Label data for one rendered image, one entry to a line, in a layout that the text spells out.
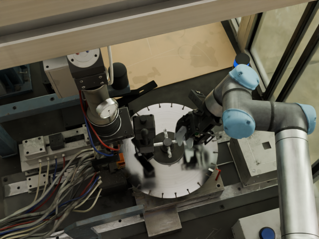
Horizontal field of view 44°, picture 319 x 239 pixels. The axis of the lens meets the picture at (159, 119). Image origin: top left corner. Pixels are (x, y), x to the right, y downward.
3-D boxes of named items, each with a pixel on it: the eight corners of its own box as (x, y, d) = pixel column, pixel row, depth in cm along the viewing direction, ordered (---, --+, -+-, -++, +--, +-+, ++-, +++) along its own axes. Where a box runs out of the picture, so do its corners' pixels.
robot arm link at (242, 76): (238, 78, 96) (236, 56, 102) (212, 104, 104) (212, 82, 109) (263, 91, 99) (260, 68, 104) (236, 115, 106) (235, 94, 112)
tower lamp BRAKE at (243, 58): (245, 57, 122) (247, 51, 119) (250, 68, 120) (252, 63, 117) (231, 60, 121) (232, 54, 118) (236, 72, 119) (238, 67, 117)
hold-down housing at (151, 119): (155, 138, 116) (153, 107, 98) (156, 153, 114) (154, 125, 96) (136, 140, 116) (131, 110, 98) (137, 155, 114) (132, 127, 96)
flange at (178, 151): (143, 146, 128) (143, 143, 126) (168, 125, 131) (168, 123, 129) (165, 170, 125) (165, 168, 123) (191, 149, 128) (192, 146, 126)
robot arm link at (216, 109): (210, 84, 109) (233, 92, 112) (201, 94, 112) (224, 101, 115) (214, 105, 104) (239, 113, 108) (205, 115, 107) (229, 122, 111)
